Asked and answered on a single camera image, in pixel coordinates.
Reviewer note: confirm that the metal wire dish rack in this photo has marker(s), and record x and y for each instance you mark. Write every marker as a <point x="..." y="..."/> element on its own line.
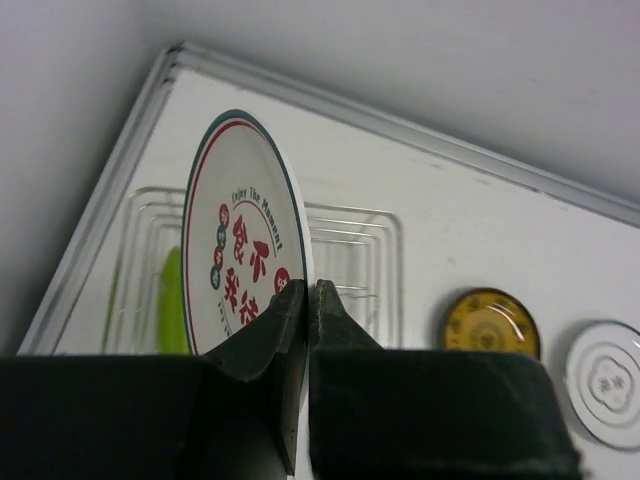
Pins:
<point x="359" y="250"/>

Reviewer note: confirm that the lime green plate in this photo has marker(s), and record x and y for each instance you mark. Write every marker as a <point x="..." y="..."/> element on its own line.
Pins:
<point x="170" y="328"/>

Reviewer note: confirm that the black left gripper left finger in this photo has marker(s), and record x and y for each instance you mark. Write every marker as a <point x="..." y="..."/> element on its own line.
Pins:
<point x="231" y="413"/>

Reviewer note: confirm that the large white plate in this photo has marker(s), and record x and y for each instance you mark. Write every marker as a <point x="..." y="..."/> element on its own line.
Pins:
<point x="245" y="232"/>

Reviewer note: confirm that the plain white plate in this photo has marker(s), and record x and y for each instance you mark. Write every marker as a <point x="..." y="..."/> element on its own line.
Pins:
<point x="601" y="376"/>

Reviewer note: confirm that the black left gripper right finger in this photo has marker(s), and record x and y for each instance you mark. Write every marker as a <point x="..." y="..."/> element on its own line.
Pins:
<point x="377" y="413"/>

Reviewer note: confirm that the yellow plate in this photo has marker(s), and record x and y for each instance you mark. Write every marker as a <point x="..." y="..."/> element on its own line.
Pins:
<point x="489" y="320"/>

